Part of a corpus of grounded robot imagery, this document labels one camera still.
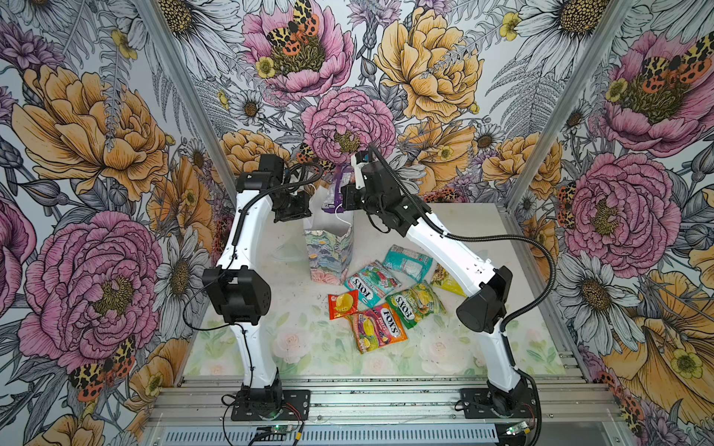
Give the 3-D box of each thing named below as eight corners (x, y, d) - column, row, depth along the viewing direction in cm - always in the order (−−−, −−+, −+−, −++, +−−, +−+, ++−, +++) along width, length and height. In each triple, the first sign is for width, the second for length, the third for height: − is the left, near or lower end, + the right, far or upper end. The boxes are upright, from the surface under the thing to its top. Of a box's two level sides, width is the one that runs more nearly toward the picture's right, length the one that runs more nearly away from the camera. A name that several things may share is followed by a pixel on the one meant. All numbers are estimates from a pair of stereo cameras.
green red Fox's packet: (371, 312, 92) (372, 309, 90) (345, 285, 99) (344, 281, 97) (402, 286, 99) (402, 282, 97) (375, 262, 105) (375, 258, 103)
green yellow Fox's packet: (405, 331, 88) (406, 327, 86) (387, 299, 95) (388, 295, 93) (444, 312, 92) (446, 308, 90) (424, 283, 99) (426, 279, 97)
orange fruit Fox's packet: (360, 355, 84) (360, 352, 82) (348, 318, 91) (348, 315, 89) (405, 339, 87) (406, 336, 85) (390, 305, 94) (391, 301, 92)
